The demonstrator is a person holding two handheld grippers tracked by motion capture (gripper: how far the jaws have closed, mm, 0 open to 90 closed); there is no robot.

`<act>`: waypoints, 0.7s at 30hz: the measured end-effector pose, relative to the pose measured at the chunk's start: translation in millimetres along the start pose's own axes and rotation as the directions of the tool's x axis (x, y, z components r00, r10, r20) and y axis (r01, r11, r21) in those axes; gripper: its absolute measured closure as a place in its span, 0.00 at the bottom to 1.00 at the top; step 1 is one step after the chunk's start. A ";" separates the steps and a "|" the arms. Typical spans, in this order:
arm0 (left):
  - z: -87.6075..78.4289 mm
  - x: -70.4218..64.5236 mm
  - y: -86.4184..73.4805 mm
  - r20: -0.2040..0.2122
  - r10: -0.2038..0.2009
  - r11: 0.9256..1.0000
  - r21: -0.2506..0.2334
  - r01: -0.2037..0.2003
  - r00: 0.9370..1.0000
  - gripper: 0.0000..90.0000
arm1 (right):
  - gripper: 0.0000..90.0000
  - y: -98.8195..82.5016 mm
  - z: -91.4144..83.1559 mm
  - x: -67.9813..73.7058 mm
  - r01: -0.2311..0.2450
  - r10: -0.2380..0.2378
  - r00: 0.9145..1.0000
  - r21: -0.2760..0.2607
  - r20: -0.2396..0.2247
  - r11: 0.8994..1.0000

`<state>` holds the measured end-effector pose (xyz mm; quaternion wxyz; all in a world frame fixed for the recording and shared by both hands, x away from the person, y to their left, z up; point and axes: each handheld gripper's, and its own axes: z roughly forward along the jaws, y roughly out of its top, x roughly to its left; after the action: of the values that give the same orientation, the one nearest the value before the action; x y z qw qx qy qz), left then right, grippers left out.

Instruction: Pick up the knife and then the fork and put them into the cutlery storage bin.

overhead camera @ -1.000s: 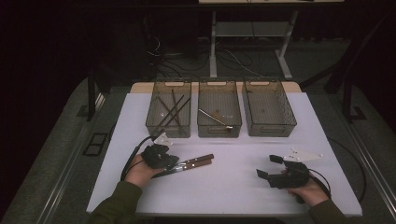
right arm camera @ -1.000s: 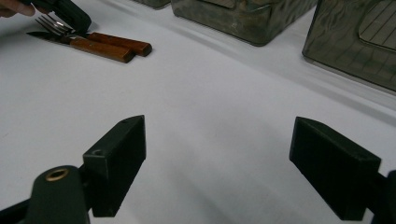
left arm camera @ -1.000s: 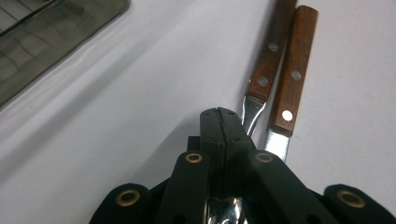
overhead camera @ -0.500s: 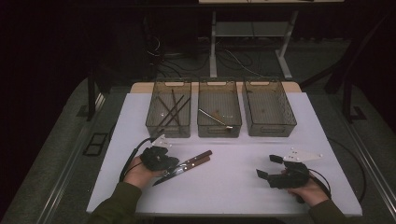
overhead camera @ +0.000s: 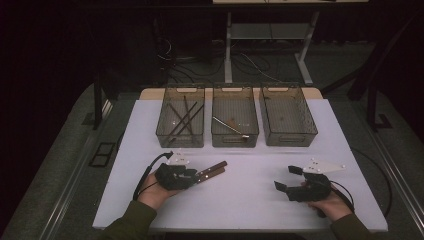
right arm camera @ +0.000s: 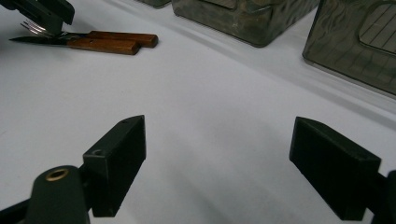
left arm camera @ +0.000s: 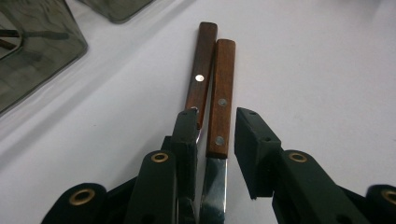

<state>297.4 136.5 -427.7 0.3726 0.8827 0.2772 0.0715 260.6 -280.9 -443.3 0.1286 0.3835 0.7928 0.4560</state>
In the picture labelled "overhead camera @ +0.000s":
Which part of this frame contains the grey metal frame desk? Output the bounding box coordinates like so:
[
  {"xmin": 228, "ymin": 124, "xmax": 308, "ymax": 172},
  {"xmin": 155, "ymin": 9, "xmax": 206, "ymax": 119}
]
[{"xmin": 212, "ymin": 0, "xmax": 369, "ymax": 86}]

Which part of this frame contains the white table cover sheet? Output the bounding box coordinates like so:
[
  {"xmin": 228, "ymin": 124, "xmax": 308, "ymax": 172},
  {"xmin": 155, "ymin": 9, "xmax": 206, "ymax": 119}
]
[{"xmin": 92, "ymin": 98, "xmax": 389, "ymax": 233}]

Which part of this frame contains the black metal stand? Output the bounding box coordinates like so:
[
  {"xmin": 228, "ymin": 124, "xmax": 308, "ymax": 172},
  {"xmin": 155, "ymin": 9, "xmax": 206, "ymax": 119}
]
[
  {"xmin": 321, "ymin": 9, "xmax": 424, "ymax": 132},
  {"xmin": 92, "ymin": 66, "xmax": 118, "ymax": 131}
]

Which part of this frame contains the person's right hand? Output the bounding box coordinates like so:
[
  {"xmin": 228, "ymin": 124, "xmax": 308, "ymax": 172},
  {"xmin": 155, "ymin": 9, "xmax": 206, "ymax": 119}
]
[{"xmin": 305, "ymin": 190, "xmax": 355, "ymax": 223}]

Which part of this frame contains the left hand-held gripper cable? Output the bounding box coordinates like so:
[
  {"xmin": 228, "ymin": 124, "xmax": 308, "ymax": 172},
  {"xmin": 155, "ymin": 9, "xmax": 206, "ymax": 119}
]
[{"xmin": 132, "ymin": 151, "xmax": 174, "ymax": 202}]

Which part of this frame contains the metal floor rail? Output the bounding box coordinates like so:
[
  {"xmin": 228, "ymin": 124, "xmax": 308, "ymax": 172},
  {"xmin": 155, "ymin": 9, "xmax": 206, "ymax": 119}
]
[
  {"xmin": 363, "ymin": 126, "xmax": 424, "ymax": 228},
  {"xmin": 41, "ymin": 99, "xmax": 114, "ymax": 240}
]

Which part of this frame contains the black floor cable bunch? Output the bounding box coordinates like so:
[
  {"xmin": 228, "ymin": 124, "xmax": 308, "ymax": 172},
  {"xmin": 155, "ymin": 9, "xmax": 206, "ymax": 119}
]
[{"xmin": 156, "ymin": 36, "xmax": 284, "ymax": 84}]

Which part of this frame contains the white floor cable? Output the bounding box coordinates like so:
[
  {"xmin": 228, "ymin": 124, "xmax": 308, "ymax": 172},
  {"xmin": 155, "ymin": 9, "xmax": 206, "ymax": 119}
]
[{"xmin": 239, "ymin": 52, "xmax": 283, "ymax": 83}]

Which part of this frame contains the wooden handle fork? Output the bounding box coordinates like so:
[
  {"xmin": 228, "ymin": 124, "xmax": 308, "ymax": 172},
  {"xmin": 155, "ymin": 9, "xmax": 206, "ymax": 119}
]
[{"xmin": 198, "ymin": 160, "xmax": 229, "ymax": 177}]

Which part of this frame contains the smoky clear plastic bin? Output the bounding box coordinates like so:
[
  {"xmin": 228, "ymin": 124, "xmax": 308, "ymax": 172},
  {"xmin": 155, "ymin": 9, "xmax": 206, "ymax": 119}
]
[
  {"xmin": 211, "ymin": 83, "xmax": 260, "ymax": 149},
  {"xmin": 155, "ymin": 83, "xmax": 206, "ymax": 149},
  {"xmin": 259, "ymin": 82, "xmax": 319, "ymax": 148}
]

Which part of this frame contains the person's left hand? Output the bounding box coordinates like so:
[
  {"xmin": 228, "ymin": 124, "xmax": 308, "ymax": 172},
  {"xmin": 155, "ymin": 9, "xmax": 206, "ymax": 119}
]
[{"xmin": 137, "ymin": 172, "xmax": 183, "ymax": 211}]

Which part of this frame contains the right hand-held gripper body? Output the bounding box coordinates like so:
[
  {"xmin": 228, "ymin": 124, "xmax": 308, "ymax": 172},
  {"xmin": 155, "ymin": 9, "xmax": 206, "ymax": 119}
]
[{"xmin": 285, "ymin": 158, "xmax": 346, "ymax": 204}]

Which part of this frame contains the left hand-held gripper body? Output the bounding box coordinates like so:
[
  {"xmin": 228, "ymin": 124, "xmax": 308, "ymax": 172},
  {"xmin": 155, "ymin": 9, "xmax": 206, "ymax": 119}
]
[{"xmin": 154, "ymin": 151, "xmax": 191, "ymax": 192}]

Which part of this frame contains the brown chopstick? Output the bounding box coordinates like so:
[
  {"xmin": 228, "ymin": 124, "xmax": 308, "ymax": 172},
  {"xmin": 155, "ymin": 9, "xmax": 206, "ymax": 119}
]
[
  {"xmin": 168, "ymin": 102, "xmax": 194, "ymax": 136},
  {"xmin": 183, "ymin": 95, "xmax": 193, "ymax": 132}
]

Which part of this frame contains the right hand-held gripper cable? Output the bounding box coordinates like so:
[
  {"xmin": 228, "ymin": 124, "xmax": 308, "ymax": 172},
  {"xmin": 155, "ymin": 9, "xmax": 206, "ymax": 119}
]
[{"xmin": 329, "ymin": 179, "xmax": 356, "ymax": 214}]

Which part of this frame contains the hand-held gripper cable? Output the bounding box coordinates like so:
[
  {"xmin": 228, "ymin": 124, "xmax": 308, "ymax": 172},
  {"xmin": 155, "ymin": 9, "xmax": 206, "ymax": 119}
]
[
  {"xmin": 132, "ymin": 151, "xmax": 174, "ymax": 202},
  {"xmin": 329, "ymin": 179, "xmax": 356, "ymax": 214}
]

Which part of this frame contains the long black cable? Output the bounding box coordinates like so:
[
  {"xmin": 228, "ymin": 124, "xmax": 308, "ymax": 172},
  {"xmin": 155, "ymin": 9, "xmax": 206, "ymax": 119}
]
[{"xmin": 351, "ymin": 146, "xmax": 394, "ymax": 219}]

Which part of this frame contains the metal spoon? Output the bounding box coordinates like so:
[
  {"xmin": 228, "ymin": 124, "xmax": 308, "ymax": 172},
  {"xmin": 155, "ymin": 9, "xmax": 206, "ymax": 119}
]
[{"xmin": 212, "ymin": 115, "xmax": 250, "ymax": 139}]

